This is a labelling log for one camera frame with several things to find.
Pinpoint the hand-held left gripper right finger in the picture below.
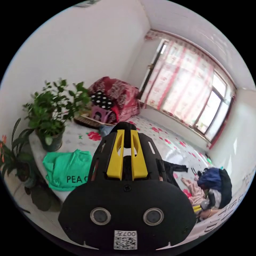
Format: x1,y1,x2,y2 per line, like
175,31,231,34
131,132,149,181

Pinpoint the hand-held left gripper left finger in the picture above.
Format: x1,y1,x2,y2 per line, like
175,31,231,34
106,129,125,179

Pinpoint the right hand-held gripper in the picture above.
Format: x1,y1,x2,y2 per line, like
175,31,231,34
193,193,216,213

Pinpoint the person's right hand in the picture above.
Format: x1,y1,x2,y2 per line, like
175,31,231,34
199,209,212,221

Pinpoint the pile of clothes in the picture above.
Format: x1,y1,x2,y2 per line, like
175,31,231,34
181,167,233,209

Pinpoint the bed with floral sheet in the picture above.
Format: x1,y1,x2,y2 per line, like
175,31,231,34
29,115,221,202

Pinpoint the pink bag with portrait print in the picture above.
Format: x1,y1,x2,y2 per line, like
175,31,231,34
91,106,112,123

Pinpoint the woven straw basket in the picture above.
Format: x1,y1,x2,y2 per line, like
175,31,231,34
73,114,116,128

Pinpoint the green shirt with lettering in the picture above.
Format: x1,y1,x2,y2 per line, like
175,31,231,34
42,149,93,192

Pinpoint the black white-dotted pillow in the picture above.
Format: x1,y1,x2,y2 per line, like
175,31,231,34
91,91,114,110

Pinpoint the red patterned folded quilt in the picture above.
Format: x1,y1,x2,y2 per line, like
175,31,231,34
88,76,140,123

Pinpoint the large leafy potted plant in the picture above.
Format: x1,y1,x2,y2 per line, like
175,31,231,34
22,79,93,152

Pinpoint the pink floral sheer curtain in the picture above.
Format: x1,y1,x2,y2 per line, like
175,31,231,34
143,30,215,121

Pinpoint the potted plant with orange flowers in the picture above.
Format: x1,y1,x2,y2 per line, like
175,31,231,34
0,118,34,187

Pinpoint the window with dark frame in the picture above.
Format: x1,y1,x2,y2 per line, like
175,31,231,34
139,39,237,145

